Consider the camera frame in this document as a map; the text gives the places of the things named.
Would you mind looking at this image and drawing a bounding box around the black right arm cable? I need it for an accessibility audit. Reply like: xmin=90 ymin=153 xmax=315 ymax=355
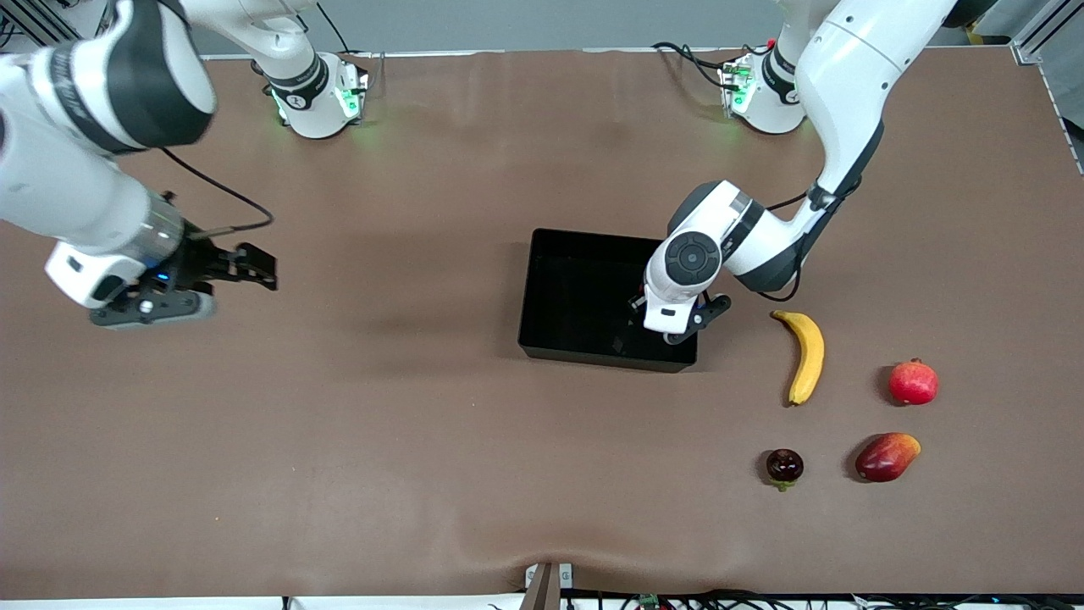
xmin=159 ymin=146 xmax=275 ymax=238

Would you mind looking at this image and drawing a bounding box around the yellow banana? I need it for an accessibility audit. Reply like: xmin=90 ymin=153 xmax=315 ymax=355
xmin=771 ymin=309 xmax=826 ymax=408

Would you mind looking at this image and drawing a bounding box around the red pomegranate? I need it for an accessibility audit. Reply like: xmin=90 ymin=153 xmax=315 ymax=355
xmin=888 ymin=358 xmax=940 ymax=407

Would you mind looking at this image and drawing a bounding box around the black plastic box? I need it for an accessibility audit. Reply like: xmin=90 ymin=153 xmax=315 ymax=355
xmin=517 ymin=228 xmax=700 ymax=374

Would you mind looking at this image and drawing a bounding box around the black right base cable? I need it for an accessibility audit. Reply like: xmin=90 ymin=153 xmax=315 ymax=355
xmin=318 ymin=0 xmax=387 ymax=94

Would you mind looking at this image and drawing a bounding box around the red yellow mango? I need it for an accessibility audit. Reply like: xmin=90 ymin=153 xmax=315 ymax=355
xmin=854 ymin=432 xmax=921 ymax=484

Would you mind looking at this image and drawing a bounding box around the black base cable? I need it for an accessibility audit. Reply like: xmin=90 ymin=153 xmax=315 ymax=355
xmin=318 ymin=0 xmax=387 ymax=94
xmin=650 ymin=40 xmax=763 ymax=92

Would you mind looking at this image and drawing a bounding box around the dark purple mangosteen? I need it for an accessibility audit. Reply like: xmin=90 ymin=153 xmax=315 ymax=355
xmin=766 ymin=449 xmax=805 ymax=493

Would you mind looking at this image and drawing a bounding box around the black left base cable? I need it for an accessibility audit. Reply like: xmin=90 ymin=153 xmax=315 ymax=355
xmin=650 ymin=40 xmax=763 ymax=92

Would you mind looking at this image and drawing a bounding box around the aluminium frame profile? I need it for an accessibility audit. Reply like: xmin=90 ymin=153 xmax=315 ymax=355
xmin=1012 ymin=0 xmax=1084 ymax=64
xmin=0 ymin=0 xmax=111 ymax=52

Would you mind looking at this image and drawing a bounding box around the grey metal bracket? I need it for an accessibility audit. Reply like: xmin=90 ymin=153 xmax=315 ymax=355
xmin=518 ymin=561 xmax=574 ymax=610

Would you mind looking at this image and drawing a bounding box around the brown table cover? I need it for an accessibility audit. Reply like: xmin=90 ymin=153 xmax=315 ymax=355
xmin=0 ymin=47 xmax=1084 ymax=598

